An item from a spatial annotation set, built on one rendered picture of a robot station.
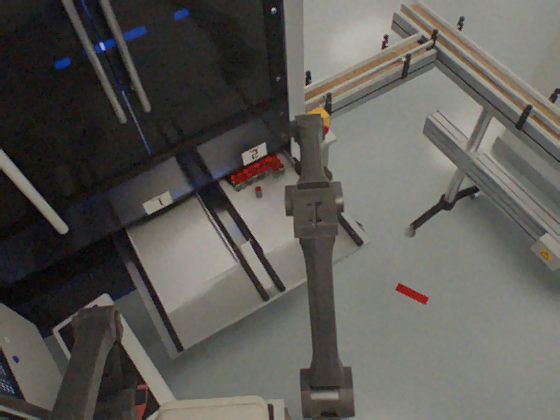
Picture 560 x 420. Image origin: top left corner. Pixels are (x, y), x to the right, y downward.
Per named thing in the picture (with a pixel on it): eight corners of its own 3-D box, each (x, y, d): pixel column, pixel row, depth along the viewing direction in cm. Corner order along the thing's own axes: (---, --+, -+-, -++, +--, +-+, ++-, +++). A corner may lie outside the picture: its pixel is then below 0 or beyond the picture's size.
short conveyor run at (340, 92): (292, 144, 179) (290, 115, 166) (270, 118, 186) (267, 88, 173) (435, 71, 195) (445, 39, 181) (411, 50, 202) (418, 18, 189)
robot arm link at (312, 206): (282, 208, 80) (344, 204, 79) (285, 187, 93) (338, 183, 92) (303, 429, 93) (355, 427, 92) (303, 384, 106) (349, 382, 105)
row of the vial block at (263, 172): (234, 188, 165) (232, 181, 161) (279, 165, 169) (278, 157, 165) (237, 193, 164) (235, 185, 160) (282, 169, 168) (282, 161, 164)
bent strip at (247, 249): (242, 253, 152) (240, 245, 147) (250, 249, 153) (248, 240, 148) (265, 288, 146) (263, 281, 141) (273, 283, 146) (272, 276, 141)
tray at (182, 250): (124, 226, 160) (120, 221, 157) (194, 190, 166) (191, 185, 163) (165, 309, 144) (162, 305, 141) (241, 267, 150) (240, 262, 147)
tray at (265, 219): (214, 180, 168) (212, 174, 165) (278, 147, 174) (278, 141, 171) (263, 254, 152) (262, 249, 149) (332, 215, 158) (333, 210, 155)
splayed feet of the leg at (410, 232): (400, 230, 253) (404, 216, 241) (472, 186, 264) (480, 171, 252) (410, 241, 249) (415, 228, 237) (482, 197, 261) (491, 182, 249)
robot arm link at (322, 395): (313, 441, 91) (341, 440, 91) (309, 390, 90) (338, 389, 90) (313, 416, 100) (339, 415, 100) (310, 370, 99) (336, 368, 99)
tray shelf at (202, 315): (112, 236, 160) (110, 233, 159) (290, 145, 176) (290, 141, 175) (171, 360, 138) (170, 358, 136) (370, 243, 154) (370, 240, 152)
